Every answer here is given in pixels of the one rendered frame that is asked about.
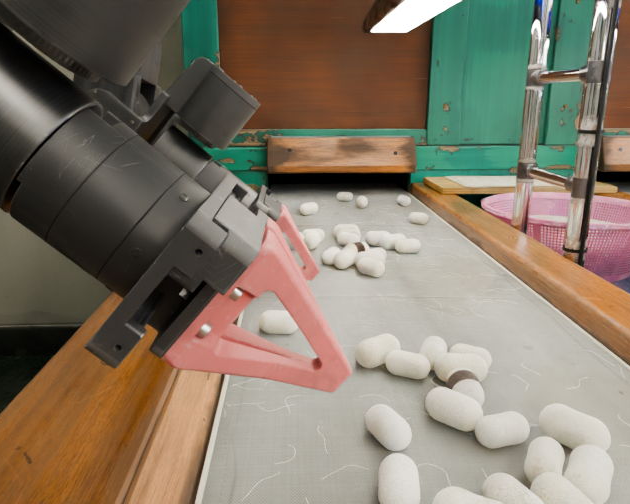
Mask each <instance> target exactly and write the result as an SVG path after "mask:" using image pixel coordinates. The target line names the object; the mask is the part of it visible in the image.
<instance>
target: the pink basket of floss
mask: <svg viewBox="0 0 630 504"><path fill-rule="evenodd" d="M514 194H515V193H506V194H498V195H493V196H489V197H486V198H484V199H483V200H482V203H481V207H482V208H483V209H484V210H485V211H486V212H487V213H489V214H491V215H493V216H494V217H496V218H498V219H500V220H501V221H503V222H505V223H507V224H508V225H510V226H511V223H512V214H513V204H514ZM570 196H571V193H554V192H532V199H533V200H532V201H531V210H530V215H531V214H532V215H533V214H534V215H535V214H536V215H538V214H539V215H540V214H541V215H543V214H544V215H545V214H546V216H548V214H549V215H550V214H551V216H553V214H554V216H555V214H557V216H558V214H559V215H562V216H563V215H565V216H566V215H567V216H566V217H567V218H568V214H566V212H569V206H567V205H569V204H570ZM535 199H536V200H535ZM538 199H539V200H538ZM540 199H541V200H540ZM543 199H544V200H543ZM545 199H547V200H545ZM548 199H549V200H548ZM551 199H552V200H551ZM554 199H555V200H554ZM556 199H558V200H556ZM559 199H561V201H560V200H559ZM562 199H564V201H562ZM565 200H566V201H565ZM568 200H569V201H568ZM533 201H534V202H533ZM535 201H536V202H535ZM538 201H539V202H538ZM540 201H541V202H540ZM543 201H544V202H543ZM545 201H547V203H545ZM548 201H549V203H548ZM551 201H552V203H551ZM553 201H555V203H553ZM508 202H509V203H508ZM510 202H511V204H510ZM512 202H513V203H512ZM556 202H558V203H556ZM559 202H560V203H559ZM562 202H563V203H562ZM565 202H566V203H565ZM567 202H569V204H567ZM597 202H598V204H596V203H597ZM599 203H601V204H599ZM602 203H604V204H603V205H602ZM533 204H534V205H533ZM535 204H536V205H535ZM538 204H539V205H538ZM540 204H541V205H540ZM543 204H544V205H543ZM545 204H547V205H545ZM548 204H549V205H548ZM551 204H552V205H551ZM553 204H555V205H553ZM556 204H557V205H556ZM559 204H560V206H559ZM562 204H563V206H561V205H562ZM605 204H606V205H605ZM608 204H609V205H608ZM611 204H612V206H611ZM564 205H566V206H564ZM596 205H597V206H596ZM599 205H600V207H599ZM613 205H614V206H613ZM616 205H617V207H616ZM533 206H534V208H533ZM535 206H536V207H535ZM538 206H539V207H538ZM540 206H541V208H540ZM543 206H544V208H543ZM545 206H546V208H545ZM548 206H549V208H548ZM551 206H552V208H550V207H551ZM602 206H603V207H602ZM604 206H606V207H605V208H604ZM619 206H620V207H619ZM621 206H622V208H621ZM553 207H554V208H553ZM556 207H557V208H556ZM559 207H560V208H559ZM561 207H563V208H561ZM564 207H566V208H564ZM567 207H568V209H567ZM607 207H608V208H607ZM610 207H611V209H610ZM624 207H625V208H624ZM507 208H508V209H507ZM595 208H596V209H595ZM598 208H599V209H598ZM601 208H602V210H601ZM612 208H613V209H612ZM615 208H616V209H615ZM618 208H619V209H618ZM626 208H627V209H626ZM533 209H534V210H533ZM535 209H536V210H535ZM538 209H539V210H538ZM540 209H541V210H540ZM543 209H544V210H543ZM545 209H546V210H545ZM548 209H549V210H548ZM550 209H552V210H550ZM553 209H554V210H553ZM556 209H557V211H556ZM558 209H560V211H558ZM561 209H562V211H561ZM604 209H605V210H604ZM606 209H607V211H606ZM620 209H621V210H620ZM623 209H624V210H623ZM511 210H512V211H511ZM564 210H565V211H564ZM566 210H568V211H566ZM595 210H596V212H594V211H595ZM609 210H610V211H609ZM612 210H613V211H612ZM625 210H626V211H625ZM628 210H629V211H628ZM533 211H534V213H533ZM535 211H536V213H535ZM538 211H539V213H538ZM540 211H541V213H540ZM543 211H544V213H543ZM545 211H546V213H545ZM548 211H549V213H548ZM550 211H551V212H552V213H550ZM597 211H598V212H597ZM600 211H601V212H600ZM603 211H604V213H603ZM614 211H615V212H614ZM617 211H618V212H617ZM553 212H554V213H553ZM555 212H557V213H555ZM558 212H560V213H558ZM561 212H562V213H561ZM563 212H565V214H563ZM606 212H607V213H606ZM608 212H609V214H608ZM619 212H620V213H619ZM622 212H623V213H622ZM594 213H595V214H594ZM597 213H598V215H597ZM611 213H612V214H611ZM613 213H614V215H613ZM624 213H625V214H624ZM599 214H600V215H599ZM602 214H603V215H602ZM605 214H606V216H605ZM616 214H617V215H616ZM593 215H595V216H594V217H593ZM607 215H608V216H607ZM610 215H611V217H610ZM618 215H619V216H618ZM623 215H624V217H623ZM596 216H597V217H596ZM599 216H600V218H599ZM612 216H613V217H612ZM615 216H616V217H615ZM601 217H602V218H601ZM604 217H605V218H604ZM617 217H618V218H617ZM620 217H621V218H620ZM593 218H594V219H595V218H597V219H596V220H598V219H599V221H600V220H601V219H602V220H601V221H603V220H604V222H605V223H608V222H606V220H607V221H608V220H609V222H611V223H613V221H614V223H616V224H593V223H590V226H589V231H590V232H589V233H588V234H590V235H588V237H589V238H588V240H587V248H589V249H588V252H587V253H586V254H585V259H586V260H585V261H584V264H585V265H584V268H585V269H587V270H589V271H590V272H592V273H594V274H596V275H597V276H599V277H601V278H603V279H604V280H606V281H608V282H614V281H619V280H623V279H625V278H627V277H629V276H630V220H629V219H630V201H629V200H624V199H618V198H611V197H604V196H595V195H594V198H593V205H592V212H591V220H592V219H593ZM606 218H607V219H606ZM609 218H610V219H609ZM612 218H613V219H612ZM622 218H623V219H622ZM611 219H612V220H611ZM614 219H615V220H614ZM624 219H625V220H624ZM507 220H508V221H507ZM616 220H617V221H616ZM621 220H622V221H621ZM599 221H598V222H599ZM620 223H621V224H620ZM532 225H533V226H532ZM541 226H542V227H543V228H542V227H541ZM529 227H530V228H528V236H529V237H531V238H533V239H534V240H536V241H538V242H540V243H543V245H544V244H546V245H545V246H547V247H549V248H550V249H552V250H553V251H555V252H557V251H558V252H557V253H558V254H561V256H563V250H561V249H562V247H561V246H563V245H564V242H565V234H566V227H567V222H563V221H553V220H545V219H537V218H531V217H530V219H529ZM545 227H546V228H545ZM548 227H549V228H548ZM532 228H533V229H532ZM552 228H554V229H552ZM555 228H557V229H555ZM541 229H543V230H541ZM559 229H561V230H559ZM562 229H565V230H562ZM529 230H530V231H529ZM545 230H546V231H545ZM548 230H550V231H548ZM532 231H533V232H532ZM552 231H553V232H552ZM555 231H557V232H555ZM592 231H594V232H592ZM596 231H598V232H596ZM600 231H601V232H600ZM604 231H605V232H604ZM607 231H608V232H607ZM611 231H612V232H611ZM614 231H615V232H614ZM617 231H618V232H617ZM541 232H543V233H541ZM560 232H561V233H560ZM562 232H564V233H562ZM529 233H530V234H529ZM545 233H546V234H545ZM548 233H550V234H548ZM552 234H553V235H552ZM555 234H557V235H555ZM558 234H560V235H558ZM592 234H593V235H592ZM595 234H597V235H595ZM599 234H600V235H599ZM603 234H604V235H603ZM606 234H607V235H606ZM613 234H614V235H613ZM616 234H617V235H616ZM619 234H620V235H619ZM622 234H623V235H622ZM625 234H626V235H625ZM541 235H543V236H541ZM562 235H564V236H562ZM532 236H533V237H532ZM548 236H550V237H548ZM551 236H553V237H551ZM555 237H556V238H555ZM558 237H560V238H558ZM591 237H592V238H591ZM594 237H596V238H594ZM598 237H599V238H598ZM602 237H603V238H602ZM605 237H606V238H605ZM608 237H609V238H608ZM612 237H613V238H612ZM615 237H616V238H615ZM618 237H619V238H618ZM621 237H622V238H621ZM541 238H543V239H541ZM545 238H546V239H545ZM548 239H549V240H548ZM551 239H553V240H551ZM555 240H556V241H555ZM558 240H560V241H558ZM561 240H563V241H561ZM594 240H595V241H594ZM597 240H598V241H597ZM601 240H602V241H601ZM604 240H605V241H604ZM607 240H608V241H607ZM542 241H543V242H542ZM544 241H546V242H544ZM551 242H553V243H551ZM554 242H556V243H554ZM590 242H591V243H590ZM557 243H559V244H557ZM561 243H563V244H561ZM596 243H597V244H596ZM600 243H601V244H600ZM603 243H604V244H603ZM606 243H607V244H606ZM548 244H549V245H548ZM551 245H552V246H551ZM554 245H556V246H554ZM589 245H590V246H589ZM592 245H593V246H592ZM554 248H555V249H554ZM557 248H559V249H557ZM591 248H593V249H591ZM595 248H596V249H595ZM598 248H599V249H598ZM601 248H602V249H601ZM604 248H605V249H604ZM616 248H617V249H616ZM560 251H561V252H560ZM590 251H592V252H590ZM594 251H595V252H594ZM597 251H598V252H597ZM600 251H601V252H600ZM603 251H604V252H603ZM606 251H607V252H606ZM609 251H610V252H609ZM612 251H613V252H612ZM593 254H594V255H593ZM596 254H597V255H596ZM599 254H600V255H599ZM602 254H603V255H602ZM605 254H606V255H605ZM608 254H609V255H608ZM586 256H587V257H586ZM589 256H590V257H589ZM592 256H593V257H592ZM610 256H611V257H610ZM588 259H589V260H588ZM591 259H592V260H591ZM594 259H595V260H594ZM603 259H604V260H603ZM606 259H607V260H606ZM590 262H591V263H590ZM599 262H600V263H599ZM602 262H603V263H602ZM587 264H588V265H587Z"/></svg>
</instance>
